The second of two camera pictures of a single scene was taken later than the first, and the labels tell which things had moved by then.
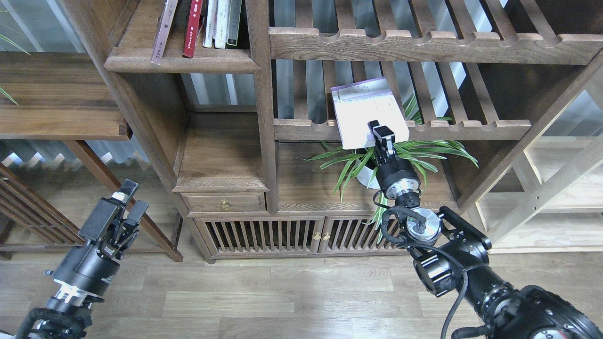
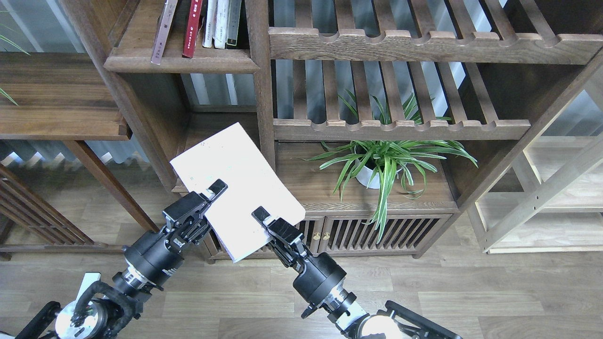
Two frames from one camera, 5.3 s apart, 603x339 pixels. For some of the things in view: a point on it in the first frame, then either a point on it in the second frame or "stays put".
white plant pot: [366, 176] stays put
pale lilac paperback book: [357, 104] → [231, 156]
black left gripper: [92, 268] → [153, 259]
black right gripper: [395, 178] → [321, 278]
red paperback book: [192, 28] stays put
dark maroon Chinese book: [162, 30] stays put
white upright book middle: [220, 31] stays put
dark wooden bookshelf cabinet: [256, 111] stays put
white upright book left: [210, 23] stays put
